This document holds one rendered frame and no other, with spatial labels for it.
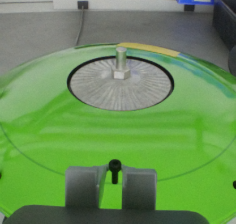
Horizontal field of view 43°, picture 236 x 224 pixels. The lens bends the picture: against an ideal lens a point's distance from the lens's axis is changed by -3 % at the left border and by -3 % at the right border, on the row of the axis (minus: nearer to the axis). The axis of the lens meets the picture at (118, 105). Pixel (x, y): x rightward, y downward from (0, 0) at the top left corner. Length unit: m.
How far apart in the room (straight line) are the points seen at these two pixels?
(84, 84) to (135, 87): 0.05
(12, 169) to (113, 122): 0.09
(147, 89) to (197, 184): 0.11
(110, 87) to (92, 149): 0.08
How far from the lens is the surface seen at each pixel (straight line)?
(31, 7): 1.14
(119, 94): 0.28
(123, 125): 0.25
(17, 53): 0.80
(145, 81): 0.30
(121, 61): 0.29
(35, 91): 0.30
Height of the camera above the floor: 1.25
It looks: 35 degrees down
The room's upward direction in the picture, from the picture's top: 1 degrees clockwise
